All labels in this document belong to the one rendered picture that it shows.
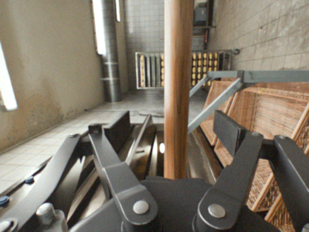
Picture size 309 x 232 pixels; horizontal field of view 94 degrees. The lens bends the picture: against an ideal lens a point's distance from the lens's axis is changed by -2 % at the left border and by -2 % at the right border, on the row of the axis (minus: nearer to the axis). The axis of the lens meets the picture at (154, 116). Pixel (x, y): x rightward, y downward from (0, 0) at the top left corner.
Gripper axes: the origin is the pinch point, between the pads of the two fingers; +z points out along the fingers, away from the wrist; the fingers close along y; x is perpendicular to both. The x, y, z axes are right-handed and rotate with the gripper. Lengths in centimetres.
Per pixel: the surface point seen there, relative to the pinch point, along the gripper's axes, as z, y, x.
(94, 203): 37, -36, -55
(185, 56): -1.1, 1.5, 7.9
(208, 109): 37.1, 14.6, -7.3
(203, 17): 431, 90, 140
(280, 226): 26, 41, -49
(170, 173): -1.2, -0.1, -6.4
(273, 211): 26, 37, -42
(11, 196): 37, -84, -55
